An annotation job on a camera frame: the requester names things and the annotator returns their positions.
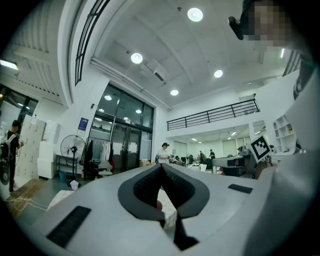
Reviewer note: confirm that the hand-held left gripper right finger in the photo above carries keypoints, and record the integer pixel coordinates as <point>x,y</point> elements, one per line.
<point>197,197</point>

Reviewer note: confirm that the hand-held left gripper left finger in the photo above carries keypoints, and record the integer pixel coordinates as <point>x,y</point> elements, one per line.
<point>130,197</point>

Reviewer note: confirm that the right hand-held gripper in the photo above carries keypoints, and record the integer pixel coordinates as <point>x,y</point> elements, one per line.
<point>261,150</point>

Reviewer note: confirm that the person's right forearm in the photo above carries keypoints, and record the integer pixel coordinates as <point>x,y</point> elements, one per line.
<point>262,171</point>

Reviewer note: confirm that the person's left hand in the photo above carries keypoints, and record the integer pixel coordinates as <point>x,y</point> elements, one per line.
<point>159,205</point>

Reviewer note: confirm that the grey white armchair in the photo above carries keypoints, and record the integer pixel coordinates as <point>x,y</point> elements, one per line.
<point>105,165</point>

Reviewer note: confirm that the black mezzanine railing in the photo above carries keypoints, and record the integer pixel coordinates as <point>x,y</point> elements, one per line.
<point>212,110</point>

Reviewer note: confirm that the black clothes rack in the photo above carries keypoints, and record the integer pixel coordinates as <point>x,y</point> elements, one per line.
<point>90,155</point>

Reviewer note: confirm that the beige checked tablecloth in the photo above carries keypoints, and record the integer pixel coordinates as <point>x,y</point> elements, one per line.
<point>60,200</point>

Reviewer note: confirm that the blue waste bin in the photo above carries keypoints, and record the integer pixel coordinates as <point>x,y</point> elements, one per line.
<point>63,176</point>

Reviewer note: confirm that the black metal rack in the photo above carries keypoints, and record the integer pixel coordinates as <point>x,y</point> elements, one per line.
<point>65,156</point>

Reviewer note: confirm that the black framed glass entrance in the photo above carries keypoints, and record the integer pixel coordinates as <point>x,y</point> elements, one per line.
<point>125,112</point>

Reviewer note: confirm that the round ceiling light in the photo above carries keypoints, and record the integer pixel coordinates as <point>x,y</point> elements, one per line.
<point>195,14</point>
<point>136,58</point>
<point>218,73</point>
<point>174,92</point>

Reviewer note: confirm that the stack of white boxes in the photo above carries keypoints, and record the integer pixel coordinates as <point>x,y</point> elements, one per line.
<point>46,160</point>

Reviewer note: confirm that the wooden floor platform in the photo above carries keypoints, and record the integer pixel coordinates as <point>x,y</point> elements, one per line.
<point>27,187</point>

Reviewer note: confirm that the ceiling air conditioner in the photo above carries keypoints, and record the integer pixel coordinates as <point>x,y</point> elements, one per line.
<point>159,75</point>

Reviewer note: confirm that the white locker cabinet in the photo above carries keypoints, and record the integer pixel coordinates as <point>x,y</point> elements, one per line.
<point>30,145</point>

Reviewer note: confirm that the person's green purple jersey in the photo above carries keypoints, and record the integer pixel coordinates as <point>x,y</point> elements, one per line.
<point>303,75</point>

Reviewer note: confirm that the white ceiling pipes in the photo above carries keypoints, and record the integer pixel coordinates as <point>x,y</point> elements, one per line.
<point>125,81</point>

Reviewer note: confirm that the person's head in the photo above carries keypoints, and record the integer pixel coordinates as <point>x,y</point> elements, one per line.
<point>265,22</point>

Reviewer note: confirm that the long ceiling tube light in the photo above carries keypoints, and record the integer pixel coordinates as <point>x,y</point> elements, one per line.
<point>8,64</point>

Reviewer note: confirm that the white cubby wall shelf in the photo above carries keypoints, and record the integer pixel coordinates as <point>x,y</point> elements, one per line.
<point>283,132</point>

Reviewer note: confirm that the black pedestal fan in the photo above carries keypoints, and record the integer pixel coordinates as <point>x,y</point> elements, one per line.
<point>73,149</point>

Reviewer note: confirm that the blue wall poster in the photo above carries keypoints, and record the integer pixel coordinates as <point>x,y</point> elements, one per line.
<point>83,123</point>

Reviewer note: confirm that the small black wall camera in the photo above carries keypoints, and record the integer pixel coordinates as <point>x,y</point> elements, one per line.
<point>92,105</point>

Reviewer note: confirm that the black head-worn camera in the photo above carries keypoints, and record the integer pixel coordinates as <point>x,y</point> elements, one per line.
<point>236,26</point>

